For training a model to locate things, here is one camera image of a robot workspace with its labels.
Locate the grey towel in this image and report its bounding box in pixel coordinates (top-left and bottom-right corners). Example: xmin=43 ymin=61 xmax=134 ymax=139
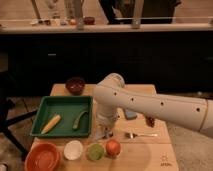
xmin=95 ymin=127 xmax=113 ymax=140

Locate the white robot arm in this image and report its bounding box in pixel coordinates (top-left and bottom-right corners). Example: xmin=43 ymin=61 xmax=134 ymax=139
xmin=93 ymin=73 xmax=213 ymax=138

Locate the green plastic cup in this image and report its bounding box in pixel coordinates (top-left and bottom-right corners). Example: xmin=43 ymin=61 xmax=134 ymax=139
xmin=87 ymin=143 xmax=105 ymax=161

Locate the white plastic cup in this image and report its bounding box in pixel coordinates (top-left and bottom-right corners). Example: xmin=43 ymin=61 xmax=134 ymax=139
xmin=64 ymin=140 xmax=83 ymax=160

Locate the dark red bowl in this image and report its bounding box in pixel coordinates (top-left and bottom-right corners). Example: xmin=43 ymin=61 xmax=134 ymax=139
xmin=65 ymin=77 xmax=85 ymax=95

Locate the blue sponge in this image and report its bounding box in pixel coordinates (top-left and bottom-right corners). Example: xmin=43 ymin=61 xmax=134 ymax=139
xmin=124 ymin=110 xmax=137 ymax=120

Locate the green plastic tray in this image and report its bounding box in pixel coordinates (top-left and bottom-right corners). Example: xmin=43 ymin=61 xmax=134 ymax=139
xmin=30 ymin=96 xmax=93 ymax=138

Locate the silver fork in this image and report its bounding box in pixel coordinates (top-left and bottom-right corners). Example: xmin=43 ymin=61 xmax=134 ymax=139
xmin=125 ymin=132 xmax=158 ymax=139

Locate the dark red grape bunch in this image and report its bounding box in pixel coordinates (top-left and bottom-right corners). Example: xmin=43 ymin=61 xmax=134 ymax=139
xmin=145 ymin=117 xmax=155 ymax=127

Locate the yellow corn cob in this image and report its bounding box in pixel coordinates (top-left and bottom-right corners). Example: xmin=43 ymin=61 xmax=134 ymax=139
xmin=41 ymin=115 xmax=61 ymax=134

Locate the red bowl on counter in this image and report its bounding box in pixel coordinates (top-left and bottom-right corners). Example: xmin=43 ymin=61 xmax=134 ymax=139
xmin=83 ymin=17 xmax=95 ymax=25

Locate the orange plastic bowl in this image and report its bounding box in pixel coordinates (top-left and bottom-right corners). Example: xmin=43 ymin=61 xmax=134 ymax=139
xmin=24 ymin=142 xmax=60 ymax=171

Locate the black chair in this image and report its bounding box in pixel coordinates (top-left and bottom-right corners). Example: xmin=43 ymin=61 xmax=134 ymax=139
xmin=0 ymin=71 xmax=36 ymax=161

